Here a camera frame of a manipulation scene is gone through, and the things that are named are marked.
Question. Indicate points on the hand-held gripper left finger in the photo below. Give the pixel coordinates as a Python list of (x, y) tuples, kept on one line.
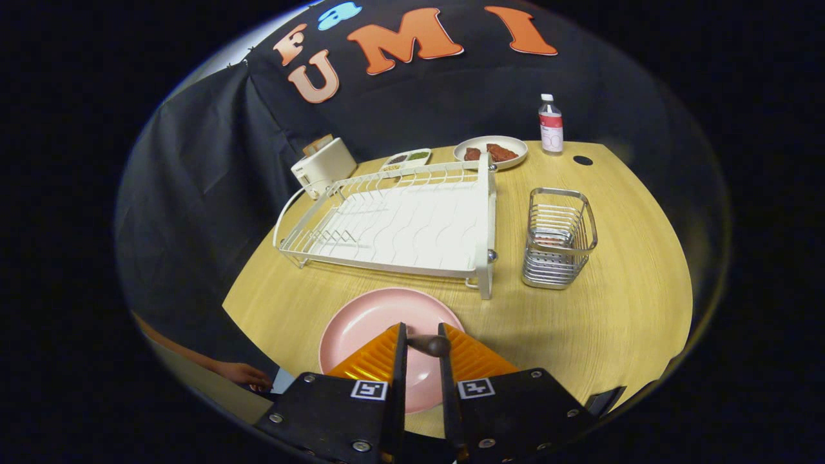
[(399, 386)]

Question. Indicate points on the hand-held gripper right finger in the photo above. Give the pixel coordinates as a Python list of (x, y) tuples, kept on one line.
[(446, 386)]

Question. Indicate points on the pink plate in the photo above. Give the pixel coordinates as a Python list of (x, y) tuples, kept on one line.
[(367, 322)]

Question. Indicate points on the white dish rack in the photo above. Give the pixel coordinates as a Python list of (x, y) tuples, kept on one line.
[(419, 232)]

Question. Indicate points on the white plate with meat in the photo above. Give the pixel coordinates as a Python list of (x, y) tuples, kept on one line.
[(474, 142)]

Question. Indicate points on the dark panel with pale edge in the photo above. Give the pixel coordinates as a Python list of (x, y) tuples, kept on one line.
[(602, 401)]

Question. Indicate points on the white divided tray with beans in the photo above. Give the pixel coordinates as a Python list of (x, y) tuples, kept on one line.
[(406, 164)]

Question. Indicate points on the white toaster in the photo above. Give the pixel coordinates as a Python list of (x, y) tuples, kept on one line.
[(325, 167)]

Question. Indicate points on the toast slices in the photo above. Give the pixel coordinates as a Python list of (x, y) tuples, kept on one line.
[(317, 144)]

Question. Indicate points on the clear bottle with red label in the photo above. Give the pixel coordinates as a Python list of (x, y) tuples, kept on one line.
[(551, 132)]

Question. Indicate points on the black backdrop cloth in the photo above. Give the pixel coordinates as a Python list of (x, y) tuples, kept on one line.
[(213, 180)]

